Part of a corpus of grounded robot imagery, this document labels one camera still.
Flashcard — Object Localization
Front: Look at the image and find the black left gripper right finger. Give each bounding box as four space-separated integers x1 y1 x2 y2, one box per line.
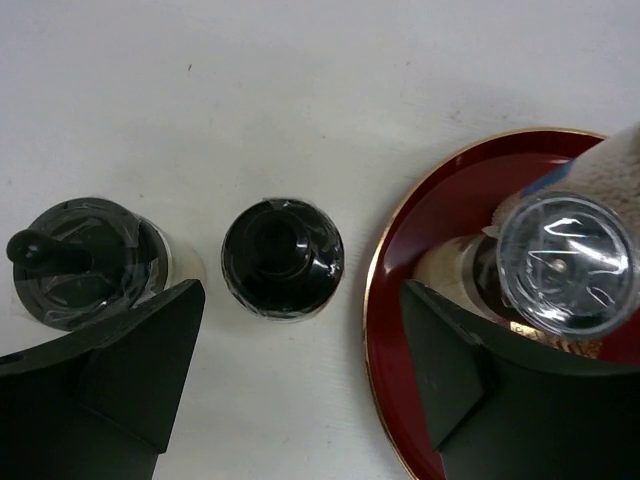
400 281 639 479

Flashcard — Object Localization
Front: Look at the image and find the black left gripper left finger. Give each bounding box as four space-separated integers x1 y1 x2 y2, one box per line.
1 279 205 479

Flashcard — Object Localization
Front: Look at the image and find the tall grinder clear cap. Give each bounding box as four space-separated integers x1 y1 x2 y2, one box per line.
412 189 636 361

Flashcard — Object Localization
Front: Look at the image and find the bead jar silver lid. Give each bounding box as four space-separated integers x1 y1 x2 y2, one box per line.
483 123 639 238

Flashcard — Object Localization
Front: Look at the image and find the red round tray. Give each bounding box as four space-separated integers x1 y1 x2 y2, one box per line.
364 129 639 479

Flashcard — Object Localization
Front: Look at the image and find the wide jar black handle lid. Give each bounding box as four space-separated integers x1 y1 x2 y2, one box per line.
5 197 209 333

